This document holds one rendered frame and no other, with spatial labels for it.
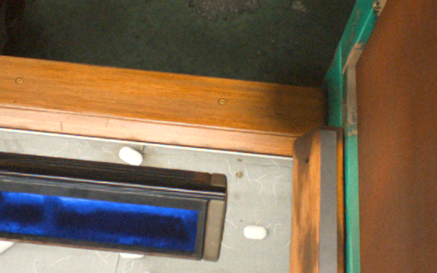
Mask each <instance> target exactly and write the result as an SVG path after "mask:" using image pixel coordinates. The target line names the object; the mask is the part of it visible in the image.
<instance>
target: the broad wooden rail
mask: <svg viewBox="0 0 437 273"><path fill-rule="evenodd" d="M320 125H322V126H328V93H327V89H321V88H312V87H305V86H290V85H282V84H274V83H260V82H251V81H244V80H236V79H228V78H221V77H206V76H198V75H190V74H176V73H168V72H160V71H145V70H137V69H129V68H122V67H106V66H99V65H91V64H75V63H68V62H60V61H45V60H38V59H30V58H22V57H15V56H7V55H0V128H1V129H9V130H25V131H33V132H40V133H55V134H64V135H71V136H80V137H94V138H103V139H110V140H118V141H126V142H133V143H148V144H156V145H165V146H180V147H187V148H195V149H211V150H218V151H226V152H242V153H250V154H257V155H272V156H281V157H288V158H293V143H294V141H295V140H296V138H298V137H301V136H302V135H304V134H305V133H307V132H309V131H310V130H312V129H313V128H315V127H317V126H320Z"/></svg>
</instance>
